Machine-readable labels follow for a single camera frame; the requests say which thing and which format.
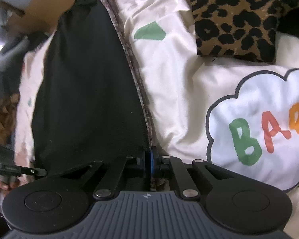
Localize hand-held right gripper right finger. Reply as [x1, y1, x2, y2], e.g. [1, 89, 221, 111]
[149, 147, 231, 200]

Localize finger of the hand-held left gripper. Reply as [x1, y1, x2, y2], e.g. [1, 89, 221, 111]
[20, 167, 47, 178]

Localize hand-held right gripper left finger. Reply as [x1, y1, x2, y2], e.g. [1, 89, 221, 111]
[56, 152, 147, 200]

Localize black pants with patterned stripe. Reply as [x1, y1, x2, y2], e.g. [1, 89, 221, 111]
[32, 0, 156, 180]

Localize person's left hand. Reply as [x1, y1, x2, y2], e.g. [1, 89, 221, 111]
[0, 176, 18, 201]

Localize brown shaggy cloth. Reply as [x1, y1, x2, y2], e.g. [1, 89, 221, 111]
[0, 95, 18, 151]

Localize white printed duvet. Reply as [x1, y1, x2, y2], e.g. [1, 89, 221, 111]
[15, 0, 299, 239]

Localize pale grey-green garment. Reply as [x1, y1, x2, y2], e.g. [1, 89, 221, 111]
[0, 37, 31, 71]

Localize cardboard box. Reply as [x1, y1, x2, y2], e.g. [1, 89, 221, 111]
[7, 0, 78, 38]

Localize leopard print pillow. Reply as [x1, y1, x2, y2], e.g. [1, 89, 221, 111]
[184, 0, 299, 64]

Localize black fleece cloth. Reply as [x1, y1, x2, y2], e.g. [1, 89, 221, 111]
[275, 6, 299, 39]

